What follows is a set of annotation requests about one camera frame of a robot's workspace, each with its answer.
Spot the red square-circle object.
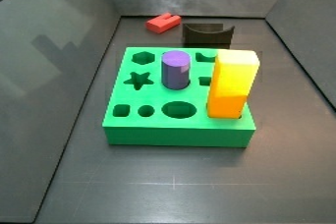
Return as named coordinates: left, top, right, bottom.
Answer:
left=145, top=13, right=181, bottom=33

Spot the black curved regrasp stand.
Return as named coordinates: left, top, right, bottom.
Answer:
left=182, top=23, right=234, bottom=48

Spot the purple cylinder peg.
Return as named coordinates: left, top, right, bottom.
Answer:
left=161, top=50, right=190, bottom=90

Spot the green shape-sorter fixture block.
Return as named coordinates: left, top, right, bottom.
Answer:
left=102, top=47, right=256, bottom=147

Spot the yellow orange rectangular block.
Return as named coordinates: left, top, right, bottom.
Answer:
left=208, top=49, right=260, bottom=119

